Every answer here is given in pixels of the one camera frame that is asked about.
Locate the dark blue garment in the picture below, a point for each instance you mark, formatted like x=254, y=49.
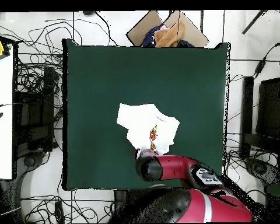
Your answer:
x=149, y=37

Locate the black power strip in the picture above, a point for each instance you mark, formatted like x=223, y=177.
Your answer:
x=59, y=211

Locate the black upright stand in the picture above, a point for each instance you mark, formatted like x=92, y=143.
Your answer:
x=247, y=105

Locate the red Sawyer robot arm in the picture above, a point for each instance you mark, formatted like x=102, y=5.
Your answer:
x=177, y=168

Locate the open cardboard box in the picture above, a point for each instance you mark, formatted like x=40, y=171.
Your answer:
x=193, y=32

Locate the dark green table cloth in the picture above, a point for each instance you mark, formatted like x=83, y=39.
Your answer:
x=130, y=70

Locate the white desk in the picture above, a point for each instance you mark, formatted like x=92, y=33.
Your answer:
x=1, y=116

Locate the black thin rod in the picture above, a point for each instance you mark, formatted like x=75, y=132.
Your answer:
x=253, y=22

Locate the grey swivel chair base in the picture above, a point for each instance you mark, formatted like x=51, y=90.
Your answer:
x=261, y=168
x=29, y=161

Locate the tan folded garment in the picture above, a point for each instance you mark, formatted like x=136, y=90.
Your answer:
x=170, y=36

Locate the black power adapter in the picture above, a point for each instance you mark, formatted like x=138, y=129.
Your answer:
x=259, y=67

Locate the black computer tower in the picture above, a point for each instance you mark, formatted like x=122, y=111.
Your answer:
x=35, y=112

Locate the white printed T-shirt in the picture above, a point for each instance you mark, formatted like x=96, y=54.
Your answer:
x=140, y=121

